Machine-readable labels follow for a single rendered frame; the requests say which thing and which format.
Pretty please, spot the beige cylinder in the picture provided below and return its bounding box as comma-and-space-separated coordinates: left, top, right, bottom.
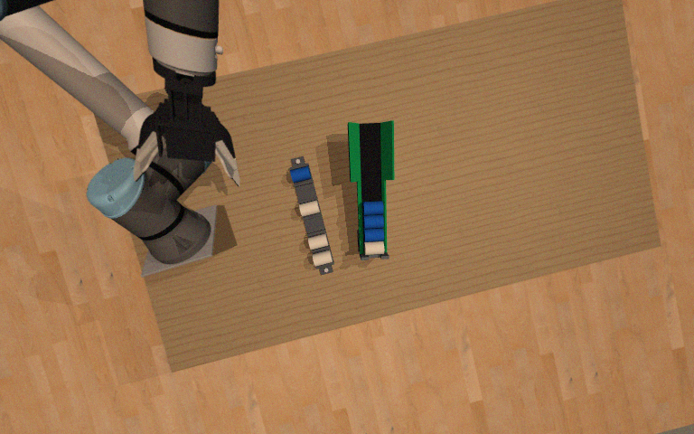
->
308, 234, 329, 250
299, 200, 320, 217
313, 250, 333, 267
364, 241, 384, 255

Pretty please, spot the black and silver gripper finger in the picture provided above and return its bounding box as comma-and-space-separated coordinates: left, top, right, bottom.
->
215, 118, 239, 186
134, 108, 166, 181

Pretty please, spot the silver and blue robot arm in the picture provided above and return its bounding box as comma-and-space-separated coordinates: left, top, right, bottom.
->
0, 0, 223, 264

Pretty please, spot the blue cylinder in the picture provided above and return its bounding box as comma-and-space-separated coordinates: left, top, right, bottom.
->
363, 214, 384, 229
290, 166, 311, 183
363, 228, 384, 242
362, 201, 384, 215

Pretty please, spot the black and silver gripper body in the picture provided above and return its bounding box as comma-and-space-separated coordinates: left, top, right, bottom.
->
153, 58, 217, 162

